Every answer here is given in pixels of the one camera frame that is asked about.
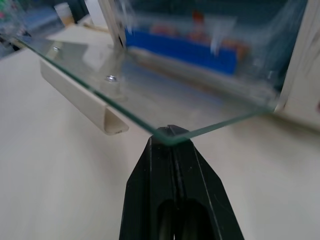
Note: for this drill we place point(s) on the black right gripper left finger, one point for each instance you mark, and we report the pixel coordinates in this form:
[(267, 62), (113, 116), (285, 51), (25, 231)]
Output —
[(147, 190)]

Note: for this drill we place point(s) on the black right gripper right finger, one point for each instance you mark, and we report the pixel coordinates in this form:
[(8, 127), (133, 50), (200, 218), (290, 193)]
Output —
[(202, 195)]

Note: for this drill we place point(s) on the glass toaster oven door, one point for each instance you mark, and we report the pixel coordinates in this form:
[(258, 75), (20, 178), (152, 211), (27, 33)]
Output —
[(155, 105)]

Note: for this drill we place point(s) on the blue food container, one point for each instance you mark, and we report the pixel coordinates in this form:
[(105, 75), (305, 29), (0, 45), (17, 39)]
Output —
[(185, 53)]

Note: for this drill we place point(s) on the metal door screw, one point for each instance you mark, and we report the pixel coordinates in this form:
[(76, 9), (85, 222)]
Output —
[(111, 78)]

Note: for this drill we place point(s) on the white paper cup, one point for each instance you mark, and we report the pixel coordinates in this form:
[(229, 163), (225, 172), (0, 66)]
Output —
[(63, 13)]

